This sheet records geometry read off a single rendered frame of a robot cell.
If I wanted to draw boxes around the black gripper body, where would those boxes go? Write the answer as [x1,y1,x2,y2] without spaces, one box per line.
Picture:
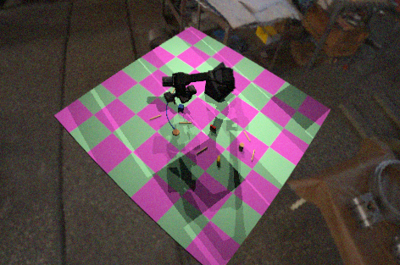
[164,85,197,102]

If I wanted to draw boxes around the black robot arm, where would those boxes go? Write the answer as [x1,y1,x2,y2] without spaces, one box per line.
[162,67,236,104]

